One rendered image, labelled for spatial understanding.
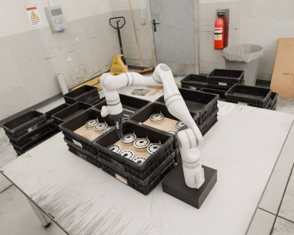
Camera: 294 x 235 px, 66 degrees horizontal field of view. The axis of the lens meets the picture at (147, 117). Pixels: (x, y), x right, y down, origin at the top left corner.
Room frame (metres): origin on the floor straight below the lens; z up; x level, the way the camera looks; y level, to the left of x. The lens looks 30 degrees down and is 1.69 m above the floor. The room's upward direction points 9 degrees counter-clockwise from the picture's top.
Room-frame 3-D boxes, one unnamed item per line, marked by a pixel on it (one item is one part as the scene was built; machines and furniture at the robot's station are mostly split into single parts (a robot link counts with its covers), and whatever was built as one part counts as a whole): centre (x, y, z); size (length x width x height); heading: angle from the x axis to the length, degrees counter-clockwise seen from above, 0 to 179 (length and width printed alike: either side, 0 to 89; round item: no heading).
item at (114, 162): (1.09, 0.11, 0.87); 0.40 x 0.30 x 0.11; 45
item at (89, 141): (1.38, 0.39, 0.92); 0.40 x 0.30 x 0.02; 45
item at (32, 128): (2.31, 1.39, 0.37); 0.40 x 0.30 x 0.45; 137
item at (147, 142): (1.14, 0.06, 0.86); 0.10 x 0.10 x 0.01
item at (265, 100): (2.12, -1.10, 0.37); 0.40 x 0.30 x 0.45; 47
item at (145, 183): (1.09, 0.11, 0.76); 0.40 x 0.30 x 0.12; 45
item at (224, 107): (1.74, -0.59, 0.70); 0.33 x 0.23 x 0.01; 47
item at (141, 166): (1.09, 0.11, 0.92); 0.40 x 0.30 x 0.02; 45
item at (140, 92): (2.30, 0.03, 0.71); 0.22 x 0.19 x 0.01; 47
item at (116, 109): (1.07, 0.18, 1.17); 0.11 x 0.09 x 0.06; 90
